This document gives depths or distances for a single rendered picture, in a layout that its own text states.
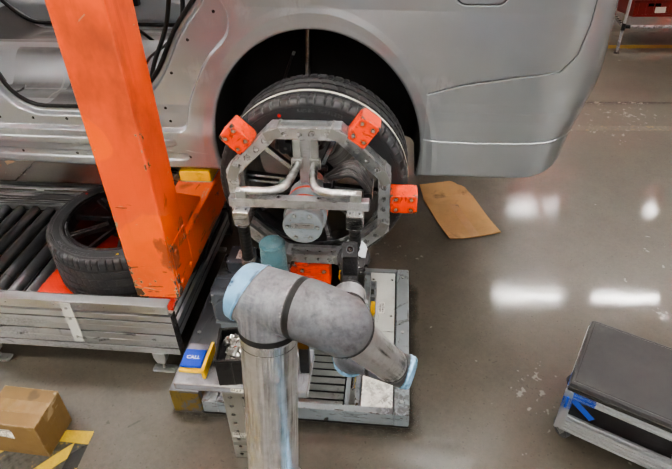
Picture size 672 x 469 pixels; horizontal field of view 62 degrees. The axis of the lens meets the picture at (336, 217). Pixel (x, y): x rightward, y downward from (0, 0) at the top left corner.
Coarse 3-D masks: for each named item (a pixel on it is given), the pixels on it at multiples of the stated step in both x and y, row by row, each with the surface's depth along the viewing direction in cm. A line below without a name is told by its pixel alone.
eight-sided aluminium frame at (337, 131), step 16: (272, 128) 172; (288, 128) 171; (304, 128) 171; (320, 128) 171; (336, 128) 170; (256, 144) 176; (352, 144) 172; (240, 160) 180; (368, 160) 177; (384, 160) 181; (240, 176) 189; (384, 176) 178; (384, 192) 181; (384, 208) 187; (256, 224) 200; (368, 224) 197; (384, 224) 188; (256, 240) 199; (368, 240) 193; (288, 256) 201; (304, 256) 201; (320, 256) 200; (336, 256) 199
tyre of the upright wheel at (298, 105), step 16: (288, 80) 191; (304, 80) 187; (320, 80) 187; (336, 80) 189; (256, 96) 196; (288, 96) 178; (304, 96) 176; (320, 96) 176; (336, 96) 179; (352, 96) 183; (368, 96) 188; (256, 112) 179; (272, 112) 178; (288, 112) 177; (304, 112) 177; (320, 112) 176; (336, 112) 176; (352, 112) 175; (384, 112) 190; (256, 128) 182; (384, 128) 181; (400, 128) 197; (368, 144) 181; (384, 144) 181; (224, 160) 190; (400, 160) 184; (224, 176) 194; (400, 176) 187; (224, 192) 199; (288, 240) 208
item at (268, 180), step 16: (256, 160) 209; (288, 160) 192; (256, 176) 195; (272, 176) 195; (288, 192) 199; (256, 208) 202; (272, 208) 212; (272, 224) 206; (336, 224) 214; (320, 240) 207; (336, 240) 206
